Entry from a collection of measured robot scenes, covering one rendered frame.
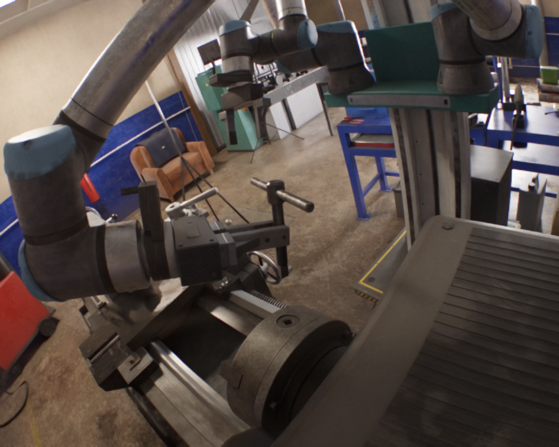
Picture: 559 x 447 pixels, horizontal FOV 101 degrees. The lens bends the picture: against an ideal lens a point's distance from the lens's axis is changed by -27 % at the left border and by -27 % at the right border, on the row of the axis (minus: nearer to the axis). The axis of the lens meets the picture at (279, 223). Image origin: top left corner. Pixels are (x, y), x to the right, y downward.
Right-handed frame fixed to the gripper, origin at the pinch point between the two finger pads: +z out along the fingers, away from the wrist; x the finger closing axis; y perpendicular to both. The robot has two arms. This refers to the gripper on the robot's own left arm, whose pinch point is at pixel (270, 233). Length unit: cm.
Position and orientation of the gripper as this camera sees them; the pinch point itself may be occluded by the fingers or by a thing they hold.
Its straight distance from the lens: 44.1
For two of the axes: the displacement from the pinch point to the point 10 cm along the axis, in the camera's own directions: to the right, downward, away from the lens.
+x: 3.5, 2.7, -9.0
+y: 0.4, 9.5, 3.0
